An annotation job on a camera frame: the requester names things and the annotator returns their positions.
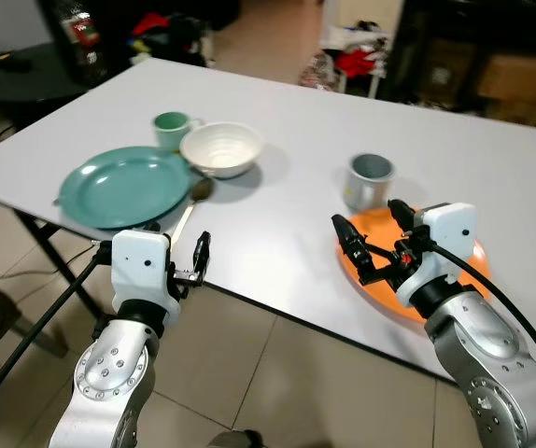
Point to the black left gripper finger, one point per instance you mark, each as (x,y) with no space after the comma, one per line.
(201,257)
(151,227)

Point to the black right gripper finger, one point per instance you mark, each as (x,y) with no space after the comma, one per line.
(403,222)
(352,244)

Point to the orange plate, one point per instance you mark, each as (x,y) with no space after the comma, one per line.
(380,233)

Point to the green plate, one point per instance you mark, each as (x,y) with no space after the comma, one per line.
(123,187)

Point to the grey mug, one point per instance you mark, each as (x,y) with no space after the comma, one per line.
(369,185)

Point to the metal spoon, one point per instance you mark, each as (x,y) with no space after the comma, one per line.
(200,189)

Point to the green mug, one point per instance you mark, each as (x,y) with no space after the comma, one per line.
(170,131)

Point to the black metal table legs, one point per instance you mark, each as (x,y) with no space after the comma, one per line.
(58,257)

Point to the white ribbed bowl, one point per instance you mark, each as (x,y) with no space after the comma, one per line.
(221,149)

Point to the red cloth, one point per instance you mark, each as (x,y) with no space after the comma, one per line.
(357,63)

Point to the brown cardboard box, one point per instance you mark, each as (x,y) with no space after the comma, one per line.
(520,89)

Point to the colourful pile of bags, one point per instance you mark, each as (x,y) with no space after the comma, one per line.
(161,37)

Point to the white rack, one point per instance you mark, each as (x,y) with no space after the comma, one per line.
(343,42)

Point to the black round side table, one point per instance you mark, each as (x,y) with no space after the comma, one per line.
(25,84)

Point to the dark bottle with red label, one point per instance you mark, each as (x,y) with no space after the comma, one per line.
(83,37)

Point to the dark cabinet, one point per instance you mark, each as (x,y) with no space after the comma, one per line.
(436,23)

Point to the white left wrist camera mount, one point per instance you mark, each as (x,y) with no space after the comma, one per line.
(140,266)

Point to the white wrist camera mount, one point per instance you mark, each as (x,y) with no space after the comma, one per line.
(450,233)
(140,266)

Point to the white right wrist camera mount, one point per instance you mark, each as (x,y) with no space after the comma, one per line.
(450,233)

